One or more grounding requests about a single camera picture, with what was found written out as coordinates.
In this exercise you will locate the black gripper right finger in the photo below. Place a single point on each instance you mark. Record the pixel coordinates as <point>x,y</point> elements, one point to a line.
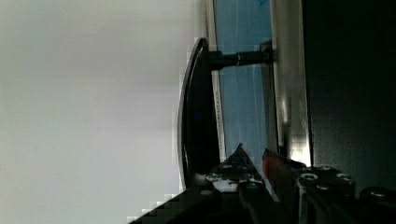
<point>312,195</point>

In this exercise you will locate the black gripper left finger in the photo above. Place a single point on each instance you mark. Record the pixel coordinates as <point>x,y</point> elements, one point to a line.
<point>232,190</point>

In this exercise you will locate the silver black toaster oven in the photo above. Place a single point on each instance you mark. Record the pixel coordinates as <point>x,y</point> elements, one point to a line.
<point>329,90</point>

